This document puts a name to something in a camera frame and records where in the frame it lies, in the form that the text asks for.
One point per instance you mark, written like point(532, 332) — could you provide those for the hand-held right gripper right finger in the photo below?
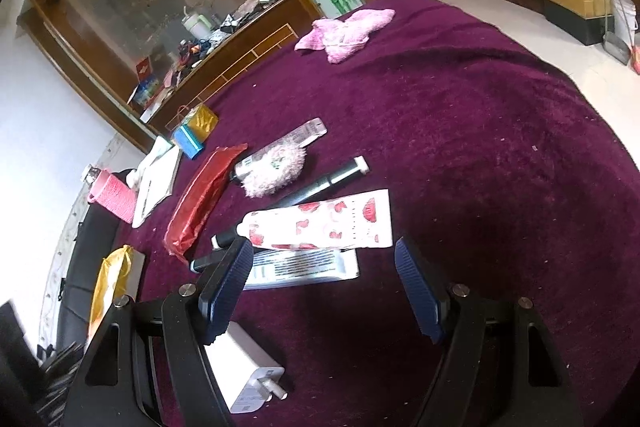
point(417, 287)

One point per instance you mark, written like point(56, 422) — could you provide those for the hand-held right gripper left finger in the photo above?
point(227, 287)

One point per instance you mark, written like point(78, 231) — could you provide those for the silver packet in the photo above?
point(305, 264)

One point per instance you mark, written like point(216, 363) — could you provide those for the white charger plug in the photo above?
point(245, 367)

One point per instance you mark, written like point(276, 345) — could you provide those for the yellow lined white box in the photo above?
point(112, 277)

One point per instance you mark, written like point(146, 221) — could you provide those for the white red floral tube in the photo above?
point(325, 217)

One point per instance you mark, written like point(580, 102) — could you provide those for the pink fluffy pouch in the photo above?
point(275, 172)

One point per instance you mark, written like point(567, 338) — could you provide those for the red plastic packet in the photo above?
point(200, 197)

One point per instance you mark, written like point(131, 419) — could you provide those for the white notebook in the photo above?
point(155, 187)

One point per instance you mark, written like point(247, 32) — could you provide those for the pink knitted bottle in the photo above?
point(117, 199)

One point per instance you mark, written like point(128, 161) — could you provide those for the black sofa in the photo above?
point(80, 267)

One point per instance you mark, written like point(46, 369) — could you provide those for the small blue box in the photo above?
point(187, 142)

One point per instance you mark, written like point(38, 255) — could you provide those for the white cloth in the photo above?
point(150, 152)

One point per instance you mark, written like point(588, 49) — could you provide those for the yellow tape roll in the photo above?
point(202, 119)

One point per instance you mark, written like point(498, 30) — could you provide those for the grey tube black cap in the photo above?
point(305, 134)

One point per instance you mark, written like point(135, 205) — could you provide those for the blue printed box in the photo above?
point(144, 92)

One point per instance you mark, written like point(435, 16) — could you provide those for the red box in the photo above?
point(143, 68)

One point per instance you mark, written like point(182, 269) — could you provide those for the white jug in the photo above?
point(196, 26)

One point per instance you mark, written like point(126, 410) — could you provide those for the wooden mirror cabinet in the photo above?
point(100, 57)

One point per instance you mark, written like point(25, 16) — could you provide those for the pink cloth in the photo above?
point(345, 32)

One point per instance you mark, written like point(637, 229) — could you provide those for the pile of assorted clutter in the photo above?
point(235, 17)

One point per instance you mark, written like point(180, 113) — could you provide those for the grey dustpan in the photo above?
point(615, 47)

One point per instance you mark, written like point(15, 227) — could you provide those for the white bucket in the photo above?
point(622, 17)

